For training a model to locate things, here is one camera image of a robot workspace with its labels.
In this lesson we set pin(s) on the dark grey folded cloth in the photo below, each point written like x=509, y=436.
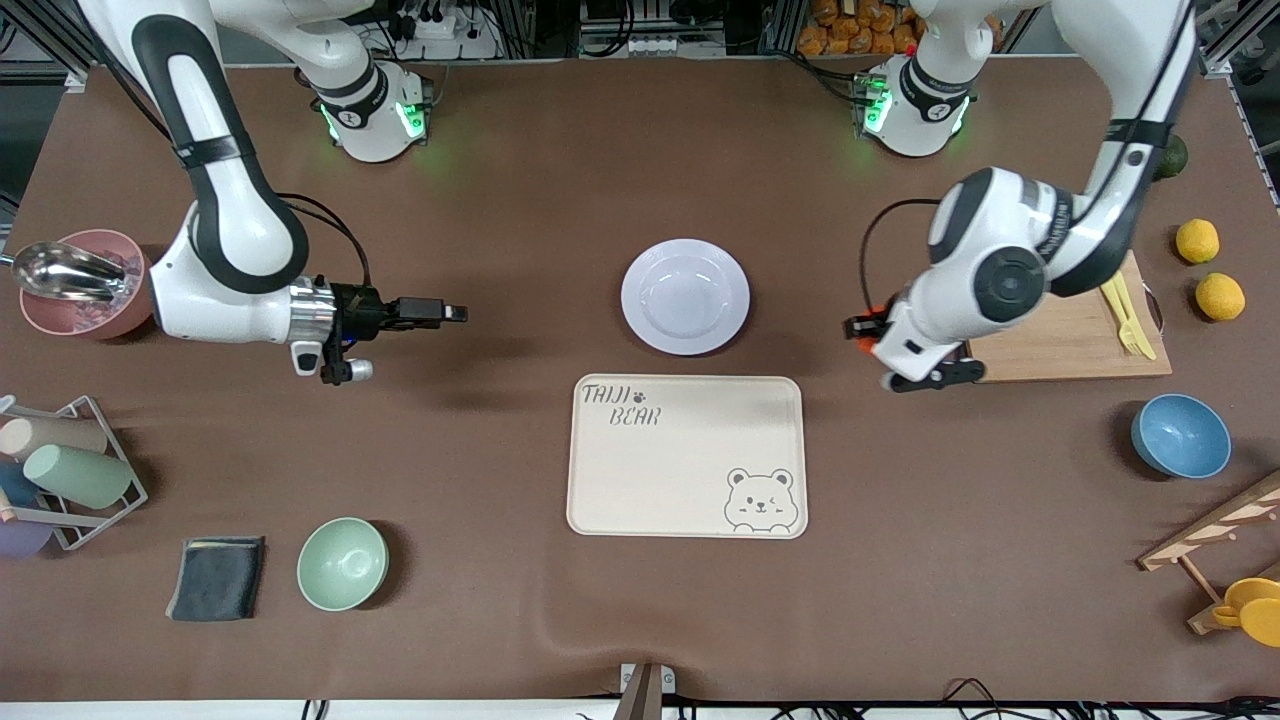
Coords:
x=216, y=578

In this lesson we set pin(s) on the mint green bowl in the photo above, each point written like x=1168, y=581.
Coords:
x=342, y=564

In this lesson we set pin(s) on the blue bowl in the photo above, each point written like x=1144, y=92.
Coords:
x=1182, y=436

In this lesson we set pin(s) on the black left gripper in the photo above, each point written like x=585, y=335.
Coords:
x=866, y=326

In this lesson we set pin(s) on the cream bear print tray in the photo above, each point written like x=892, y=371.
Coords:
x=680, y=470

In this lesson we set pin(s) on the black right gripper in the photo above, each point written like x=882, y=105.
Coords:
x=362, y=308

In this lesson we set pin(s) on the blue cup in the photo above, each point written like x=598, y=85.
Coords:
x=15, y=485

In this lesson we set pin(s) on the orange fruit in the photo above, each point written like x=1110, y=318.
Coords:
x=866, y=346

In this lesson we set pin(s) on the pink bowl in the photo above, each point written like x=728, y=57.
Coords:
x=90, y=322

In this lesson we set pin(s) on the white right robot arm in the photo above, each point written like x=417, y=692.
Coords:
x=240, y=230

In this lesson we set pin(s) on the metal scoop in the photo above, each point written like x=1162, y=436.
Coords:
x=60, y=270

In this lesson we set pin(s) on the yellow cup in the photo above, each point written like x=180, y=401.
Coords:
x=1258, y=612

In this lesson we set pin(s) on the pile of orange snack packs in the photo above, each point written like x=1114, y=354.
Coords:
x=850, y=30

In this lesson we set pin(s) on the beige cup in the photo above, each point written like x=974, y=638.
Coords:
x=60, y=435

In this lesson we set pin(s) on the yellow lemon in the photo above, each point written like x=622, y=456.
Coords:
x=1197, y=241
x=1220, y=297

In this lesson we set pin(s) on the lavender round plate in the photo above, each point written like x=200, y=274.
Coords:
x=685, y=297

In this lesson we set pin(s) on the brown table cover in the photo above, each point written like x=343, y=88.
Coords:
x=400, y=450

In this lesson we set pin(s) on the mint green cup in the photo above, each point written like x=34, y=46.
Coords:
x=80, y=476

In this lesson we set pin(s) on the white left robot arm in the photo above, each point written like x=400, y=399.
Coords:
x=1000, y=260

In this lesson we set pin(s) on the white power strip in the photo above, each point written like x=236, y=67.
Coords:
x=440, y=28

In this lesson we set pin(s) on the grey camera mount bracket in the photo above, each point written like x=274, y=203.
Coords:
x=645, y=690

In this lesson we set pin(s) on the dark green avocado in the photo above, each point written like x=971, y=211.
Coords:
x=1172, y=160

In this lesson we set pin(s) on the wooden dish rack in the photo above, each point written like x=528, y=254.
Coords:
x=1210, y=525

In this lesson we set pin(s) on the wooden cutting board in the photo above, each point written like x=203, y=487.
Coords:
x=1080, y=345

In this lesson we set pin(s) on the purple cup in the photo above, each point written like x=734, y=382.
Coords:
x=20, y=540

